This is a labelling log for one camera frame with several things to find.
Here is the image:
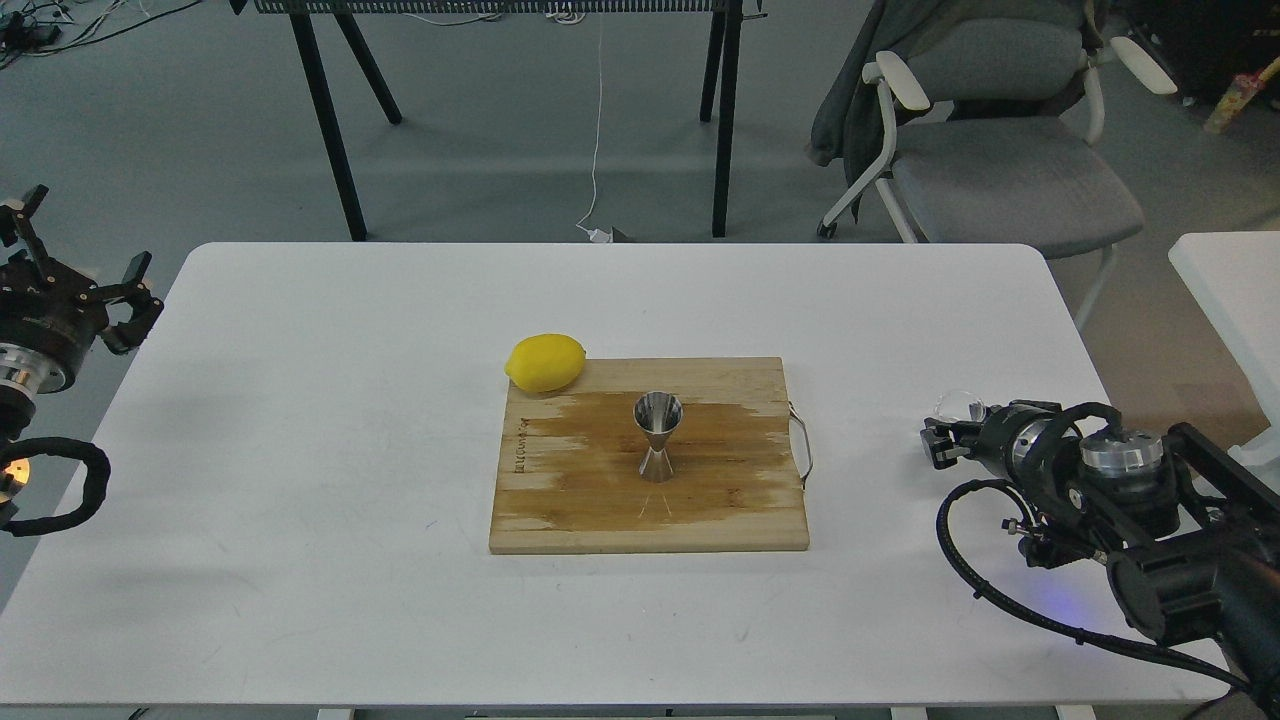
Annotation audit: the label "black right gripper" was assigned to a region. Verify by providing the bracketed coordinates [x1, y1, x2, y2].
[920, 400, 1062, 482]

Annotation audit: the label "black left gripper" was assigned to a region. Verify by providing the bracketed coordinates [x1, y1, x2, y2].
[1, 184, 164, 393]

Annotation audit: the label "steel double jigger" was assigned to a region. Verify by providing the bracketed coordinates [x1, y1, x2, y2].
[634, 391, 684, 483]

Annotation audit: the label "small clear glass cup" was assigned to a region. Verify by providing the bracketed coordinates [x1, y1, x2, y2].
[931, 389, 988, 423]

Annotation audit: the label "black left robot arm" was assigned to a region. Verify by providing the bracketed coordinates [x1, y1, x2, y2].
[1, 184, 164, 537]

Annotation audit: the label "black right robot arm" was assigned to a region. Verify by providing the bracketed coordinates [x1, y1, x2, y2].
[920, 400, 1279, 719]

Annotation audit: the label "grey office chair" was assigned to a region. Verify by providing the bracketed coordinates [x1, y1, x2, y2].
[808, 1, 1178, 327]

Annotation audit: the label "dark grey jacket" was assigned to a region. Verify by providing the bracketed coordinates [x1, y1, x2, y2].
[806, 0, 1101, 196]

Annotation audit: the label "wooden cutting board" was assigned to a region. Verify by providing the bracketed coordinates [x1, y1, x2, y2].
[489, 357, 810, 555]

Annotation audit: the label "yellow lemon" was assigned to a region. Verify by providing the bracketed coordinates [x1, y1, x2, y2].
[504, 333, 586, 395]

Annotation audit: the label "black-legged background table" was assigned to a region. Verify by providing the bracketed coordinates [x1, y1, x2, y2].
[224, 1, 744, 243]

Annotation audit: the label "colourful broom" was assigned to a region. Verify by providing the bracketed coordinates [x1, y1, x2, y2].
[1202, 56, 1279, 135]

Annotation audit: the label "black floor cables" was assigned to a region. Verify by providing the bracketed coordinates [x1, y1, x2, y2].
[0, 0, 206, 70]

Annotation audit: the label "white hanging cable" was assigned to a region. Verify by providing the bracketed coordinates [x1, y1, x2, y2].
[573, 12, 613, 243]

